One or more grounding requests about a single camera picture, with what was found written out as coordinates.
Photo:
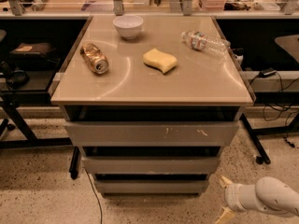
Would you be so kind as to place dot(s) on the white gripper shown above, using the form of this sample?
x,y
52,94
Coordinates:
x,y
231,195

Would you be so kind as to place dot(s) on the grey bottom drawer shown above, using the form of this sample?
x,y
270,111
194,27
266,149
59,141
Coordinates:
x,y
151,187

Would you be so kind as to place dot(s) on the grey drawer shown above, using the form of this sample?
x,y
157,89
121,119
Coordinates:
x,y
150,166
151,187
151,134

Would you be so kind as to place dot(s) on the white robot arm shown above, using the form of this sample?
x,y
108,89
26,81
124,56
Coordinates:
x,y
268,196

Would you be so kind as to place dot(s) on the grey drawer cabinet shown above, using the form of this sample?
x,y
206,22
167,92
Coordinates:
x,y
200,88

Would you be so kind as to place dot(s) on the grey middle drawer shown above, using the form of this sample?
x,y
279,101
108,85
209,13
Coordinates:
x,y
150,166

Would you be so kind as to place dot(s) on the grey top drawer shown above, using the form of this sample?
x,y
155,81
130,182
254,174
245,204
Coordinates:
x,y
151,134

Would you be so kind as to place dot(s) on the black table leg right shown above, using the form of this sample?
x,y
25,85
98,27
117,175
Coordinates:
x,y
262,157

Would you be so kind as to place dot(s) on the black power adapter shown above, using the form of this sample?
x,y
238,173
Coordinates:
x,y
267,72

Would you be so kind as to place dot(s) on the yellow sponge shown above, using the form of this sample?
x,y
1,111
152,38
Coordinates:
x,y
160,60

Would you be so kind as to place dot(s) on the clear plastic water bottle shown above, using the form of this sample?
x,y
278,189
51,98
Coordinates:
x,y
201,42

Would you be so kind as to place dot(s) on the crushed gold soda can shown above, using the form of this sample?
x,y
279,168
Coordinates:
x,y
94,58

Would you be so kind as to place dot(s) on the white ceramic bowl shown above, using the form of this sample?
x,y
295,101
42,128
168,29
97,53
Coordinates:
x,y
129,26

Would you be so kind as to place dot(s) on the black bag on shelf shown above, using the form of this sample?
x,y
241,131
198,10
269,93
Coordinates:
x,y
32,51

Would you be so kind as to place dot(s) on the black headphones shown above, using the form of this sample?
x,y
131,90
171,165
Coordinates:
x,y
13,78

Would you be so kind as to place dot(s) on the black table frame left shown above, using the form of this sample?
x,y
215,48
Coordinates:
x,y
10,101

